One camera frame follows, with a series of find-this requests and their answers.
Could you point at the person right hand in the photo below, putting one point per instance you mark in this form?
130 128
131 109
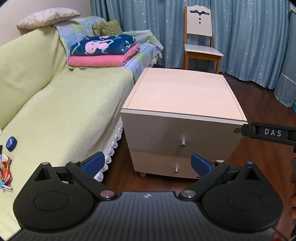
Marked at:
291 198

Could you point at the beige nightstand cabinet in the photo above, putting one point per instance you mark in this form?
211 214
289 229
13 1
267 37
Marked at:
185 92

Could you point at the blue starry curtain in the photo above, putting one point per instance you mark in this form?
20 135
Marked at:
257 38

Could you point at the green patterned cushion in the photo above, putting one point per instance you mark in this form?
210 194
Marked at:
109 28

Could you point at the blue round tin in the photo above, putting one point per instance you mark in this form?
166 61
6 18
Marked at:
11 143

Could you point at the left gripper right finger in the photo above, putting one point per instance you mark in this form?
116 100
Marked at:
211 173

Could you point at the plaid blue sofa throw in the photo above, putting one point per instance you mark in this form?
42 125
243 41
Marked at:
72 31

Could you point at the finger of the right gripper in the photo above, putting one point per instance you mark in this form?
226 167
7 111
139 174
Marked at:
270 132

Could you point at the beige pillow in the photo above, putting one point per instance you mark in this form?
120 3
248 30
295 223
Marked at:
47 18

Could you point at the wooden chair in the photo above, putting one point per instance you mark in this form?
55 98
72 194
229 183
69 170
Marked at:
198 36

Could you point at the lower drawer front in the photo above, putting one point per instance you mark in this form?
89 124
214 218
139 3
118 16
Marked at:
172 166

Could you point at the green sofa cover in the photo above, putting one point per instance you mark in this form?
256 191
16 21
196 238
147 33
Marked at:
56 114

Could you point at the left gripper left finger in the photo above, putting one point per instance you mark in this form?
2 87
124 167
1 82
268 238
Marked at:
85 171

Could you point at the drawer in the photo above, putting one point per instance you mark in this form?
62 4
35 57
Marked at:
180 135
172 166

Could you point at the red battery blister card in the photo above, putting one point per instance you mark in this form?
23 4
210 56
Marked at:
6 176

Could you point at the navy pink folded blanket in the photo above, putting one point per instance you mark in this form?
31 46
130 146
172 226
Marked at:
103 45

